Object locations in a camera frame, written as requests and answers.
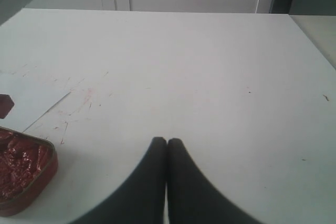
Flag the white paper sheet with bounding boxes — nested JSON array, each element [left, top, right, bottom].
[[1, 73, 70, 132]]

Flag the red ink paste tin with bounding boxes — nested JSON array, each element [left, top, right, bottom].
[[1, 127, 58, 217]]

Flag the red rubber stamp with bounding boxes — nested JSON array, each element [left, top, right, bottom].
[[0, 94, 15, 119]]

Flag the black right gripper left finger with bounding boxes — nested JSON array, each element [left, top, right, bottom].
[[73, 137, 167, 223]]

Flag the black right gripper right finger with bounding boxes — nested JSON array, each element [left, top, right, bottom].
[[167, 138, 259, 223]]

